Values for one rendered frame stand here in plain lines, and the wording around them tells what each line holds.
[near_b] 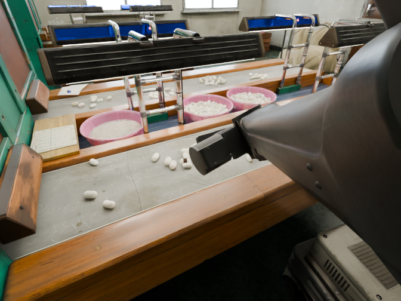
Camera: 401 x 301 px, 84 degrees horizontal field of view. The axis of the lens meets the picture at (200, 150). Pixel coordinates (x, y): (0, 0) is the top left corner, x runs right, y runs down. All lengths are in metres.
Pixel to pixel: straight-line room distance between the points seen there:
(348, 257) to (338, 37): 0.81
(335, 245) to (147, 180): 0.70
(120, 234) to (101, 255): 0.06
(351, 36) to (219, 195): 0.85
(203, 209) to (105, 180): 0.33
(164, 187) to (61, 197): 0.29
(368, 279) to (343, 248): 0.11
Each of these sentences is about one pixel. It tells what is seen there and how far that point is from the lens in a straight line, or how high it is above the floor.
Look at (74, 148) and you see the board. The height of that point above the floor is 0.78.
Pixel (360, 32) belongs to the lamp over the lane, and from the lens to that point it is 1.22.
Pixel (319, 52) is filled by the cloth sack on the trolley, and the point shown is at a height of 0.54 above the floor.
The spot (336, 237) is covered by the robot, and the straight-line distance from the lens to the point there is 1.01.
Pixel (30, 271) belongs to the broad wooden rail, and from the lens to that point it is 0.59.
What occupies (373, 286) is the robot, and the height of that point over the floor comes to 0.47.
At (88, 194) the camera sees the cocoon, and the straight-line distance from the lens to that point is 0.69.
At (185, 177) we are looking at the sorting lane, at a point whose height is 0.74.
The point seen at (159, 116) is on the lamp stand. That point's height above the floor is 0.70.
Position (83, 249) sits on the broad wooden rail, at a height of 0.76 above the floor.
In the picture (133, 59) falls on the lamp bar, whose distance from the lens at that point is 0.62.
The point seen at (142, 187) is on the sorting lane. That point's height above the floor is 0.74.
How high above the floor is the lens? 1.20
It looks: 35 degrees down
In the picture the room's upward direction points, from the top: straight up
